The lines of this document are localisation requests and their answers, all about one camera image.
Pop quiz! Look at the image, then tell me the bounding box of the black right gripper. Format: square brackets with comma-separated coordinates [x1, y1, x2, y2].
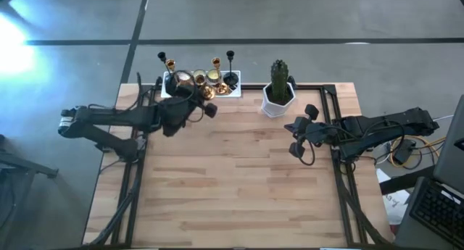
[283, 104, 329, 159]

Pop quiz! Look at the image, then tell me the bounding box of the white paper sheet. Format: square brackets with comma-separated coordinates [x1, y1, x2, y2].
[375, 168, 410, 225]

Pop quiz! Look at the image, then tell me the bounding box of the black tripod stand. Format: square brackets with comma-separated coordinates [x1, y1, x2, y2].
[0, 133, 59, 250]

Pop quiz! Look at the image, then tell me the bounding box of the black computer keyboard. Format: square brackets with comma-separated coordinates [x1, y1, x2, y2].
[409, 183, 464, 249]

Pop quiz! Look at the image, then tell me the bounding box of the gold candlestick holder wide cup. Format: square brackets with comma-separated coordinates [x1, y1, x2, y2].
[193, 68, 218, 101]
[173, 70, 196, 88]
[206, 67, 230, 96]

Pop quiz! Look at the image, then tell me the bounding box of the yellow cable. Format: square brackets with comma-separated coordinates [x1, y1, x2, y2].
[389, 136, 447, 168]

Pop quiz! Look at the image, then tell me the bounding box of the white hexagonal plant pot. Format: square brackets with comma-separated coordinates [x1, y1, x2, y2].
[260, 81, 297, 119]

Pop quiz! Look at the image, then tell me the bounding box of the black aluminium rig frame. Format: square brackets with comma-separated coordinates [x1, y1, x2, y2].
[83, 82, 392, 250]

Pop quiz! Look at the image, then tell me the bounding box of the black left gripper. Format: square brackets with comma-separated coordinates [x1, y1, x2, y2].
[161, 92, 219, 137]

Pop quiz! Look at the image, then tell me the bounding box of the white grid wire rack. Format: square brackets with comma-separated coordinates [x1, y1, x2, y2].
[160, 70, 242, 99]

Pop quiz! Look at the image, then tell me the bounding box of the green cactus plant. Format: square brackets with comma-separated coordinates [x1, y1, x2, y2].
[270, 59, 290, 102]

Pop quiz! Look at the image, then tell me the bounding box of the black power adapter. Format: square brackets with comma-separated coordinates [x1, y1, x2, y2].
[393, 139, 418, 166]

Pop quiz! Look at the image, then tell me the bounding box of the black handled tool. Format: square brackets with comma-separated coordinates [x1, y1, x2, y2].
[157, 51, 181, 97]

